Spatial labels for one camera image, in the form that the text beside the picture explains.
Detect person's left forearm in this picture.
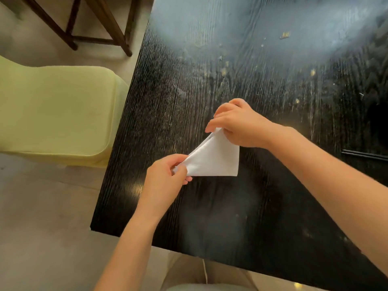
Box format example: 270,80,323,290
94,209,162,291

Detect white paper napkin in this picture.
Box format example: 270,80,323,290
172,128,240,177

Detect light green upholstered chair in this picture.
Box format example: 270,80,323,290
0,55,129,168

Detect person's beige trousers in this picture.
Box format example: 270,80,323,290
160,251,259,291

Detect person's left hand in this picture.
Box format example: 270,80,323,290
136,153,193,222

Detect dark wooden chair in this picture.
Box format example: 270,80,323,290
19,0,142,57

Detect black chopstick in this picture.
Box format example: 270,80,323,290
341,152,388,162
342,149,388,159

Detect person's right forearm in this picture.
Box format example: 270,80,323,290
266,124,388,277

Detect person's right hand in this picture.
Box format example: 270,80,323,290
205,98,277,149

